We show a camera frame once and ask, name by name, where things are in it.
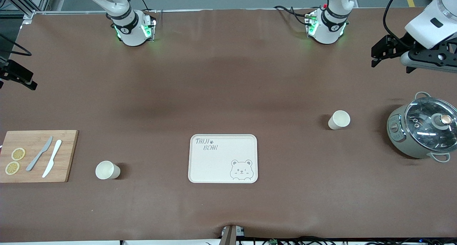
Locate bamboo cutting board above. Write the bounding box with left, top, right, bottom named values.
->
left=0, top=130, right=79, bottom=183

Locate white IKEA cup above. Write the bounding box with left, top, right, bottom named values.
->
left=328, top=110, right=351, bottom=130
left=95, top=161, right=121, bottom=180

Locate glass pot lid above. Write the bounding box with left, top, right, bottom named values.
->
left=405, top=97, right=457, bottom=153

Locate aluminium frame profile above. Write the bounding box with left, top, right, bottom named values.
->
left=0, top=0, right=54, bottom=20

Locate black base cable bundle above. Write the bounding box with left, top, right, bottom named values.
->
left=274, top=5, right=312, bottom=28

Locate white plastic knife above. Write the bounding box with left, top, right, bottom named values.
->
left=42, top=140, right=62, bottom=178

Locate grey plastic knife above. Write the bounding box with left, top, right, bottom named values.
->
left=26, top=136, right=54, bottom=172

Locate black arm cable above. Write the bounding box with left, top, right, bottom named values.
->
left=383, top=0, right=416, bottom=48
left=0, top=34, right=32, bottom=57

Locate brown table mat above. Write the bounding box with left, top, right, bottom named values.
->
left=0, top=7, right=457, bottom=243

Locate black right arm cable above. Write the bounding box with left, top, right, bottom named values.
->
left=0, top=34, right=32, bottom=57

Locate metal table clamp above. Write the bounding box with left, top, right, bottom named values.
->
left=219, top=225, right=245, bottom=245

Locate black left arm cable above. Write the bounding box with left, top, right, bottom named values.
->
left=383, top=0, right=416, bottom=48

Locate cream bear print tray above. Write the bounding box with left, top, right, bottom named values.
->
left=188, top=134, right=258, bottom=184

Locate grey pot with glass lid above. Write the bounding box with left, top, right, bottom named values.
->
left=387, top=91, right=457, bottom=163

